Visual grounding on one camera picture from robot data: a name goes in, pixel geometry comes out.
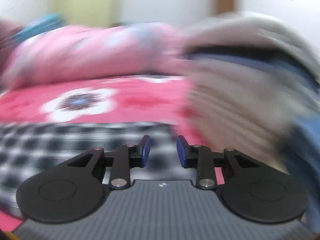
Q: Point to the yellow-green wardrobe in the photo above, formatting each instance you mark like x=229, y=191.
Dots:
x=82, y=2

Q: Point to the black white plaid pants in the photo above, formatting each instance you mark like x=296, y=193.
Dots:
x=50, y=142

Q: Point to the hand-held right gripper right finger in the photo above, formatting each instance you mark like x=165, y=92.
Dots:
x=182, y=152

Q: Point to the stack of folded clothes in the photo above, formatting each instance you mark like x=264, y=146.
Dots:
x=237, y=85

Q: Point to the pink grey floral quilt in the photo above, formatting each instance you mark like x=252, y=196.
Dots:
x=100, y=50

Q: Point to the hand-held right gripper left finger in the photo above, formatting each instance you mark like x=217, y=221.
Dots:
x=146, y=152

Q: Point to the pink floral blanket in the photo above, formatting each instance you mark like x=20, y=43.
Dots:
x=137, y=105

